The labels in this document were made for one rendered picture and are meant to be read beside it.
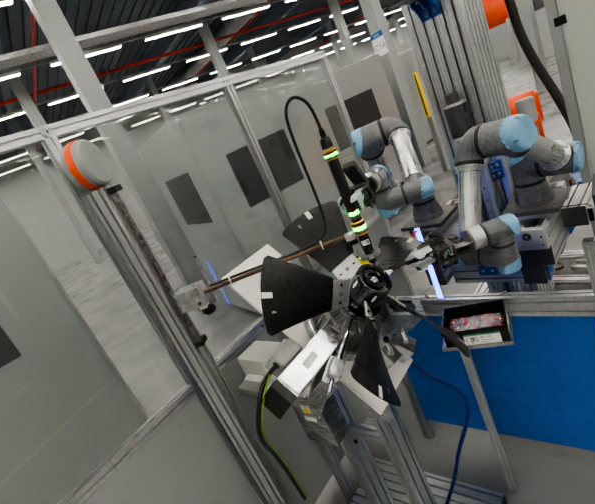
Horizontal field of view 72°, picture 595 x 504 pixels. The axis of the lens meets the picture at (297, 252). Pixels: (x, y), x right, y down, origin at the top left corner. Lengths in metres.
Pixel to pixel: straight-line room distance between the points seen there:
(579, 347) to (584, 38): 1.69
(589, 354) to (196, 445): 1.49
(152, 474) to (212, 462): 0.26
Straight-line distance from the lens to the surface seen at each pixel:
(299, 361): 1.21
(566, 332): 1.77
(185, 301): 1.45
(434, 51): 2.12
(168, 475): 1.77
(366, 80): 5.93
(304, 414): 1.66
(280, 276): 1.17
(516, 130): 1.48
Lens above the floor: 1.74
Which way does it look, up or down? 16 degrees down
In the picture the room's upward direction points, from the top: 24 degrees counter-clockwise
